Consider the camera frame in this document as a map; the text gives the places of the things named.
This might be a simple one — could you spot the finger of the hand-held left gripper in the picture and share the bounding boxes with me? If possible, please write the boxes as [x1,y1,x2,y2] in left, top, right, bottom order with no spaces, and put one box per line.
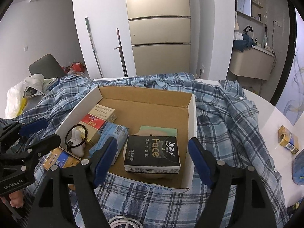
[0,133,62,162]
[0,118,48,145]

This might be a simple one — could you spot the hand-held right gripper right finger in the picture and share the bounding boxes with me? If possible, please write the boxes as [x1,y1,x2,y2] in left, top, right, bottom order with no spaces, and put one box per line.
[188,137,277,228]

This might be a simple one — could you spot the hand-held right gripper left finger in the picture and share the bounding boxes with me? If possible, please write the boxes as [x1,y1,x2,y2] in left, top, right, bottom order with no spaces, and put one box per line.
[27,136,118,228]

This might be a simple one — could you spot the black hair tie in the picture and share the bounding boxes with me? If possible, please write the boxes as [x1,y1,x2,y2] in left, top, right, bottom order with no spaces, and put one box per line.
[65,124,89,149]

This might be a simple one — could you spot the blue wet wipes packet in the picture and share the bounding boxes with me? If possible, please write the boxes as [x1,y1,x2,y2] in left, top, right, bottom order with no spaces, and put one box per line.
[89,122,129,165]

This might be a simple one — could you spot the red cigarette pack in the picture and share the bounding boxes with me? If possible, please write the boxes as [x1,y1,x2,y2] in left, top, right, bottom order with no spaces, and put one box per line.
[81,114,106,145]

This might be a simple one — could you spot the round beige perforated disc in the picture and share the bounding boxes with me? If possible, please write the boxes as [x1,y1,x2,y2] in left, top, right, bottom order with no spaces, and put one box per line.
[122,131,167,180]

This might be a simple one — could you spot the black tissue pack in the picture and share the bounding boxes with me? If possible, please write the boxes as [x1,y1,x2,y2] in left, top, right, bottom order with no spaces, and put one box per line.
[124,135,181,175]

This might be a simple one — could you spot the green paper pad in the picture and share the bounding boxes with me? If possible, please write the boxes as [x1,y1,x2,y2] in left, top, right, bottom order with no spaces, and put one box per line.
[139,126,178,138]

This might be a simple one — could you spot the white cardboard box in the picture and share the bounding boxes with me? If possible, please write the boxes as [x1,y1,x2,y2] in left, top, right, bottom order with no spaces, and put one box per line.
[55,85,196,193]

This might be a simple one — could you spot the person's left hand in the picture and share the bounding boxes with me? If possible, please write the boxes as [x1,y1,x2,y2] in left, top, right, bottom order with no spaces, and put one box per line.
[8,190,25,207]

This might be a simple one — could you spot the gold and blue carton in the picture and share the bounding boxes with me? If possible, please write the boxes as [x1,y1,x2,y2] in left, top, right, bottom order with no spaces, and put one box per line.
[43,147,81,171]

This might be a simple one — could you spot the white plastic bag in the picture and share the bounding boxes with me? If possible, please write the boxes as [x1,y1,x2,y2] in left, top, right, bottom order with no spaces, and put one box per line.
[5,74,46,119]

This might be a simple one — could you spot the stack of papers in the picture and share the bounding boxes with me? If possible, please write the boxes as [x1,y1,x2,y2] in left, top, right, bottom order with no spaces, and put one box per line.
[44,77,60,91]

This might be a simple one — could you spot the blue plaid shirt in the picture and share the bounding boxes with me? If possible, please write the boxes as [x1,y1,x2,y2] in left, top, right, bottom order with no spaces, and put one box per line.
[0,72,289,228]

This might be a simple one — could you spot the grey chair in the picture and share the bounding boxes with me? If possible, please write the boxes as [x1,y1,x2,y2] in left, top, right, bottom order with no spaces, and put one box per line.
[28,54,66,79]

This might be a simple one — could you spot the red bags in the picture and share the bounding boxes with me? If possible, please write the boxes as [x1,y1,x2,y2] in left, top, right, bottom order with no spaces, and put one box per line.
[61,62,86,75]

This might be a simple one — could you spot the gold and blue small box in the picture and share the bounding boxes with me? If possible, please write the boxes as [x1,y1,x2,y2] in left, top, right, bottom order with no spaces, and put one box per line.
[278,125,299,155]

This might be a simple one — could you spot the blue plastic pack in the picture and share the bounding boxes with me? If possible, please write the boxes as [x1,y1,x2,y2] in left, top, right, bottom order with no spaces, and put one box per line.
[292,155,304,184]

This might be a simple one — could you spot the beige vanity cabinet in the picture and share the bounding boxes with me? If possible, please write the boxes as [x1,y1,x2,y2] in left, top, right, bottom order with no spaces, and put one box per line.
[229,45,276,81]

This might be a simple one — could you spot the dark blue cloth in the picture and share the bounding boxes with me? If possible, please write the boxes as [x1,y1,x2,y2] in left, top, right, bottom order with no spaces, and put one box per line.
[233,34,253,52]

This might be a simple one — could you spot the gold refrigerator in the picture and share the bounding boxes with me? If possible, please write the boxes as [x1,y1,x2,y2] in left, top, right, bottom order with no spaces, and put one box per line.
[124,0,192,78]

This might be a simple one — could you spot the white charging cable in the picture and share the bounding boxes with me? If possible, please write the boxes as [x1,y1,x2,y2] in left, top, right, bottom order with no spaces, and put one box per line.
[108,216,143,228]

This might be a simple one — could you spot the grey mop handle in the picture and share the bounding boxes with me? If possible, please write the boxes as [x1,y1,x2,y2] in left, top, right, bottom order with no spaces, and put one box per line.
[85,17,104,79]

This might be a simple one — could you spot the wall mirror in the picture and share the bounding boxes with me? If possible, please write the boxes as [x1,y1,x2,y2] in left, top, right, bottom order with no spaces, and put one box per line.
[235,0,252,17]

